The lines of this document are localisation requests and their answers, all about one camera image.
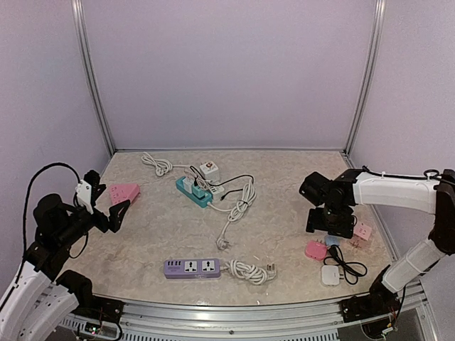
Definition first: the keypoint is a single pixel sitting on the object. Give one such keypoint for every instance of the teal power strip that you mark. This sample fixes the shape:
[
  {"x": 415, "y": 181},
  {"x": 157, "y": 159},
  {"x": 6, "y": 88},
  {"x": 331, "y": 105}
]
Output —
[{"x": 234, "y": 214}]

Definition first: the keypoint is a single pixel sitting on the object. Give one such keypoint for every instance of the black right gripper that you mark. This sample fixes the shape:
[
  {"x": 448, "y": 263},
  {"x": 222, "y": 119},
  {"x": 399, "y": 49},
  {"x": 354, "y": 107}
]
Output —
[{"x": 315, "y": 222}]

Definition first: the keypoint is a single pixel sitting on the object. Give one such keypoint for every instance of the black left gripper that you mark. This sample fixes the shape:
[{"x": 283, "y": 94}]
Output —
[{"x": 113, "y": 222}]

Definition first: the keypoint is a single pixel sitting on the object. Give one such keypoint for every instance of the pink cube socket adapter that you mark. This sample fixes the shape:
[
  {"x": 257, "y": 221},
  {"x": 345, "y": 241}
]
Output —
[{"x": 362, "y": 235}]

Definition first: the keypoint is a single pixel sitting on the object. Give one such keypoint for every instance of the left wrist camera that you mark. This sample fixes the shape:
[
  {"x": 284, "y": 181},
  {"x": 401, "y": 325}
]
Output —
[{"x": 84, "y": 195}]

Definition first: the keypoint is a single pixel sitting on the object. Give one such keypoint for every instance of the aluminium frame post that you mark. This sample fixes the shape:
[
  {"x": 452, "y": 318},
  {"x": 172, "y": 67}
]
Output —
[
  {"x": 87, "y": 63},
  {"x": 368, "y": 75}
]

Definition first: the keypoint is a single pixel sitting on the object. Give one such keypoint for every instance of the blue charger with black cable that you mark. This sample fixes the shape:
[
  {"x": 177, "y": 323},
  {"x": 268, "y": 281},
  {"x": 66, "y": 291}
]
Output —
[{"x": 351, "y": 271}]

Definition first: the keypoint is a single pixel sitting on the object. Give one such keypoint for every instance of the pink flat charger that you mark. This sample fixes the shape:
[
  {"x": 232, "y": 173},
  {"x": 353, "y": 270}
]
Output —
[{"x": 316, "y": 250}]

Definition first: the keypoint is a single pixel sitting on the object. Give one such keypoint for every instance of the right aluminium frame post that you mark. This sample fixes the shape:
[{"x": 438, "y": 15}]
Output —
[{"x": 368, "y": 75}]

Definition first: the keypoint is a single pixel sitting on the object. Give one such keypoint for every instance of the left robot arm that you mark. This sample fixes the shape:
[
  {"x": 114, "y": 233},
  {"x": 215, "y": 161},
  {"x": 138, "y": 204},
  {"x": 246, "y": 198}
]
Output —
[{"x": 42, "y": 294}]

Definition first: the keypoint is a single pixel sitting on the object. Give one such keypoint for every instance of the white power strip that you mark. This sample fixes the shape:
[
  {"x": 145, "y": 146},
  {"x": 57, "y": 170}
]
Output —
[{"x": 163, "y": 166}]

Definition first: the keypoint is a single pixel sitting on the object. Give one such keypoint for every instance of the white flat charger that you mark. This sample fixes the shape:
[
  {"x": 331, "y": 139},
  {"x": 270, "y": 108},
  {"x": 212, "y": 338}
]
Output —
[{"x": 331, "y": 275}]

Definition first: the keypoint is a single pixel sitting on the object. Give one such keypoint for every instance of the white cube socket adapter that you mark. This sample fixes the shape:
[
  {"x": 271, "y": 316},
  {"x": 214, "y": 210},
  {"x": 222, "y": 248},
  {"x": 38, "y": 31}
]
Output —
[{"x": 210, "y": 171}]

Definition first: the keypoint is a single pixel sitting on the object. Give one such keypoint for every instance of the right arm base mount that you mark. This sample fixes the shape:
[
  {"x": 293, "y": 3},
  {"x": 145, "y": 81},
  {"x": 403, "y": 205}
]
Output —
[{"x": 378, "y": 301}]

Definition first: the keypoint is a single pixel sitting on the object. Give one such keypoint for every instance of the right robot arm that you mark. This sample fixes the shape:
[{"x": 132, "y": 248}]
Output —
[{"x": 432, "y": 193}]

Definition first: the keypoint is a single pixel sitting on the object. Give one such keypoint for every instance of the small white cube charger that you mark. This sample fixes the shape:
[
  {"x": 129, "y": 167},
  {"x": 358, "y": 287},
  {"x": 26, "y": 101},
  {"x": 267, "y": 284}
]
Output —
[{"x": 188, "y": 184}]

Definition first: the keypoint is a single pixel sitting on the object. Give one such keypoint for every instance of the aluminium front rail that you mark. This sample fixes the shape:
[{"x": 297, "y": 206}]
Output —
[{"x": 318, "y": 320}]

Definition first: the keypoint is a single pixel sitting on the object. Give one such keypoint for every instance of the left aluminium frame post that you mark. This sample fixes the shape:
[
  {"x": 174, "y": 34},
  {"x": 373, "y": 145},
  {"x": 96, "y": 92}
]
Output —
[{"x": 87, "y": 63}]

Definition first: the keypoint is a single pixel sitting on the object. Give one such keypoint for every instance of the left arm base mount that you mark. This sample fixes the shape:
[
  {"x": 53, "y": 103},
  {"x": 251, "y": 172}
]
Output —
[{"x": 90, "y": 305}]

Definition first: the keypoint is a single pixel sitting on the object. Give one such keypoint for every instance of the pink triangular power strip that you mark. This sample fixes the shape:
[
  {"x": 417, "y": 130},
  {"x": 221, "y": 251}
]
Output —
[{"x": 125, "y": 191}]

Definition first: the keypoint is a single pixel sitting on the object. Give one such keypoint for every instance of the purple power strip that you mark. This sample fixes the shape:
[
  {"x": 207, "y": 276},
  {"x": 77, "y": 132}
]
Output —
[{"x": 182, "y": 269}]

